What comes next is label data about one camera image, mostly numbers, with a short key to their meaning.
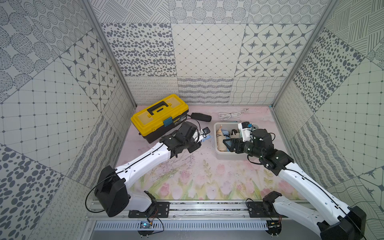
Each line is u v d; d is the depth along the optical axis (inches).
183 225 27.6
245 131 26.5
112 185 15.7
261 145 21.9
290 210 22.0
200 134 24.6
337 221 15.2
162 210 28.9
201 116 43.9
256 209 29.0
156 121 34.9
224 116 43.6
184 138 23.2
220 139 34.5
